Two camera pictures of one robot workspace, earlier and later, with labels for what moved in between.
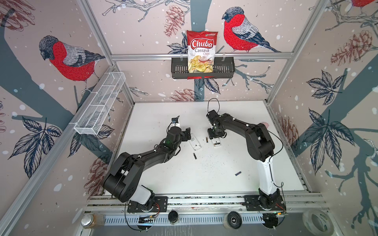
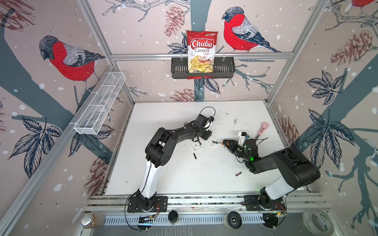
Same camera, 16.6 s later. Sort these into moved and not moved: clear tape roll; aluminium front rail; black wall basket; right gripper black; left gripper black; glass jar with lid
Moved: left gripper black; right gripper black
Not moved: glass jar with lid; aluminium front rail; clear tape roll; black wall basket
